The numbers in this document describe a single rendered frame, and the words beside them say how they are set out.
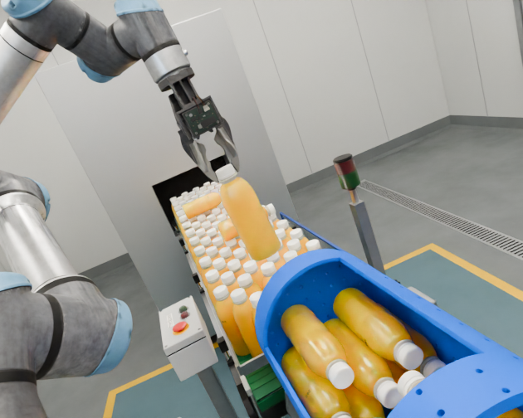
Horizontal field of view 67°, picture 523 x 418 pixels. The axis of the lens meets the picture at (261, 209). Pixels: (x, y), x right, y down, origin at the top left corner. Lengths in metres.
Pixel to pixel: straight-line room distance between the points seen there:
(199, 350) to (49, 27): 0.73
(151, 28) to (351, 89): 4.79
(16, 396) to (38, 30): 0.54
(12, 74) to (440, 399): 0.77
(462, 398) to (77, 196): 4.98
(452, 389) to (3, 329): 0.50
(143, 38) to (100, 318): 0.47
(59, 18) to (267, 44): 4.46
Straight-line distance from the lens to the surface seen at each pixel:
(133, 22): 0.79
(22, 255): 0.80
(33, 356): 0.60
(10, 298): 0.59
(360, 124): 5.53
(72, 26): 0.80
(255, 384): 1.09
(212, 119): 0.74
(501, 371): 0.52
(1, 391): 0.55
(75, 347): 0.63
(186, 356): 1.02
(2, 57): 0.81
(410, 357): 0.70
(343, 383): 0.71
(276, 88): 5.14
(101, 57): 0.83
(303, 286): 0.84
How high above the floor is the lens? 1.59
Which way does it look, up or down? 18 degrees down
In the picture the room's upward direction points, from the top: 22 degrees counter-clockwise
